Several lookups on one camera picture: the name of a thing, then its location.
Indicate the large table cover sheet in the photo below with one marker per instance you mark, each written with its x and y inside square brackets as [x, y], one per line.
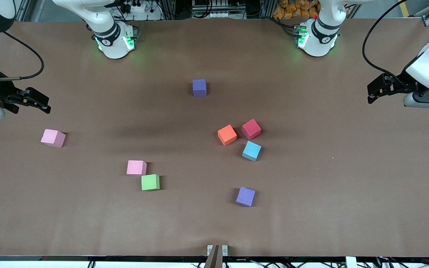
[311, 204]

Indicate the orange foam block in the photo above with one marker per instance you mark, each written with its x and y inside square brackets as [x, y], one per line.
[227, 134]

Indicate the white power strip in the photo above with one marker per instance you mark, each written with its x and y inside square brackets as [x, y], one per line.
[136, 7]

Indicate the sky blue foam block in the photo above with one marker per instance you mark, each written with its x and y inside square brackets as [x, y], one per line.
[251, 150]

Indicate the dark purple foam block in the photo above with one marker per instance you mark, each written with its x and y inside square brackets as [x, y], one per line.
[199, 88]

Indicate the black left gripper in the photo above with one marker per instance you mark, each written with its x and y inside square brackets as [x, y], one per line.
[402, 86]

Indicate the metal equipment rack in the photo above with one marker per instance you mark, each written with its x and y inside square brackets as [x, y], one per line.
[214, 5]

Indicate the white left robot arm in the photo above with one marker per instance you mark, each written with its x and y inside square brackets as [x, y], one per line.
[317, 44]

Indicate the pink foam block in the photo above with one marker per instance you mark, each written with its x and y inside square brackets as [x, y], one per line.
[136, 167]
[52, 137]

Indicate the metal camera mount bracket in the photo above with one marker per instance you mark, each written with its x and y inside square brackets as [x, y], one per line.
[217, 257]

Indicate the pile of orange fruit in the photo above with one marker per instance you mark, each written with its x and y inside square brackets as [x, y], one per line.
[292, 7]

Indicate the lavender foam block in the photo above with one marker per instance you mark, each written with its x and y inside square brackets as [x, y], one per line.
[245, 196]

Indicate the crimson foam block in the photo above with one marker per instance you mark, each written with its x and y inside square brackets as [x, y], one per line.
[251, 129]

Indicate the green foam block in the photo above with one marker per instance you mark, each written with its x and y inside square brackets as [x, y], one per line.
[150, 182]

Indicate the white post stub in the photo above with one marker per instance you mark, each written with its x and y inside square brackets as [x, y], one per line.
[351, 262]

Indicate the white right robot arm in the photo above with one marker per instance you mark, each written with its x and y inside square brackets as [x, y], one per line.
[114, 44]

